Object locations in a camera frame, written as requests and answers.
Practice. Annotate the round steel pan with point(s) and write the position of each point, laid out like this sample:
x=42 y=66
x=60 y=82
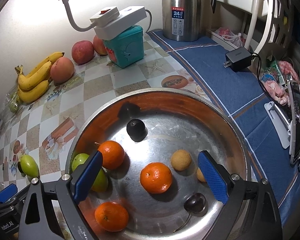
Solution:
x=165 y=120

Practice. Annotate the red apple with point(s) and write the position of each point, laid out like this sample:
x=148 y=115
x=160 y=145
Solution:
x=98 y=46
x=82 y=52

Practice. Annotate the basket of snack packets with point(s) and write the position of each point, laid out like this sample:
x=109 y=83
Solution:
x=275 y=90

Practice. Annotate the white power strip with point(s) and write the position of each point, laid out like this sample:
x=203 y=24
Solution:
x=122 y=20

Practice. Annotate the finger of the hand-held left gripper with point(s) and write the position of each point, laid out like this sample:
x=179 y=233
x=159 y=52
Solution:
x=6 y=193

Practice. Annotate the orange mandarin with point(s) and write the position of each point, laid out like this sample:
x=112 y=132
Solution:
x=156 y=177
x=112 y=155
x=111 y=216

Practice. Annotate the plastic bag with pink contents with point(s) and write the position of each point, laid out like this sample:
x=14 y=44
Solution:
x=226 y=33

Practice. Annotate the blue striped tablecloth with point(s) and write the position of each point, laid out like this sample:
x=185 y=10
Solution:
x=215 y=85

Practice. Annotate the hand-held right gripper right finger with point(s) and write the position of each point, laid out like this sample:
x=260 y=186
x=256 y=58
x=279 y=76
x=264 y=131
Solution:
x=212 y=175

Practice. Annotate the checkered printed table cover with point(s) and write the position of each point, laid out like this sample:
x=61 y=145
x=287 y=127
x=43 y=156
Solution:
x=100 y=85

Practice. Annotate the brown longan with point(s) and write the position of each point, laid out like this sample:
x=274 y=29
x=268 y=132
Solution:
x=200 y=175
x=181 y=160

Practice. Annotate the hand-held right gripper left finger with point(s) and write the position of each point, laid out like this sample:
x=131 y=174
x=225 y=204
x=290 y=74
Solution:
x=90 y=172

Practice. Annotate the teal plastic box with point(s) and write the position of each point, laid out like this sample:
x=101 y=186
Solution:
x=130 y=47

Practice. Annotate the green jujube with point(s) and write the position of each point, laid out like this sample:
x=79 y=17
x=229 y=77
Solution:
x=29 y=166
x=77 y=161

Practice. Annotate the white phone stand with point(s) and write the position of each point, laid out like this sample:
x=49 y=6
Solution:
x=272 y=115

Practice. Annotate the yellow banana bunch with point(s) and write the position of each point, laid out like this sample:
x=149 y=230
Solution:
x=32 y=92

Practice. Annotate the white plastic chair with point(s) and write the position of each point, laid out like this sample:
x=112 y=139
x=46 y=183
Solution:
x=255 y=17

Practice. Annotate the black charger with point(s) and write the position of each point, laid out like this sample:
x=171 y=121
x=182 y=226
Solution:
x=238 y=58

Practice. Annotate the black smartphone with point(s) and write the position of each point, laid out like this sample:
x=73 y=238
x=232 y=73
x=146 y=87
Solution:
x=296 y=120

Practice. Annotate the steel thermos jug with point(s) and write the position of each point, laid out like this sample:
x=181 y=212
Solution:
x=182 y=0

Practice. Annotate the green white snack packet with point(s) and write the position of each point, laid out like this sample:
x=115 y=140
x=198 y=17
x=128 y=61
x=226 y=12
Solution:
x=270 y=76

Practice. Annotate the clear bag of green fruit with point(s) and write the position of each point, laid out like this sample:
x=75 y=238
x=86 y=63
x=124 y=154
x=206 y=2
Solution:
x=13 y=105

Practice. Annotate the dark cherry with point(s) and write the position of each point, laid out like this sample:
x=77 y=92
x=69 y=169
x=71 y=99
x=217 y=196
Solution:
x=195 y=203
x=18 y=168
x=136 y=130

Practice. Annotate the pink peach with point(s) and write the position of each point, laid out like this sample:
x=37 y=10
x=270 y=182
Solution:
x=62 y=70

